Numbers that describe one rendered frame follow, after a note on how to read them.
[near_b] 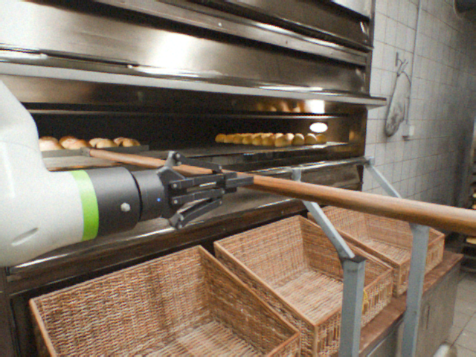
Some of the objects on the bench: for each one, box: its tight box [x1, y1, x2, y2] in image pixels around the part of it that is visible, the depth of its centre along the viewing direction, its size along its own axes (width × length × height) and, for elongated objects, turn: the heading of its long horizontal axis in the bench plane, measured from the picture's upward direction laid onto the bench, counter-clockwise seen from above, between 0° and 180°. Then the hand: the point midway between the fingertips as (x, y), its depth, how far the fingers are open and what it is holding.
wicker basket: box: [28, 245, 300, 357], centre depth 88 cm, size 49×56×28 cm
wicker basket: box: [307, 206, 445, 298], centre depth 167 cm, size 49×56×28 cm
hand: (235, 181), depth 59 cm, fingers closed
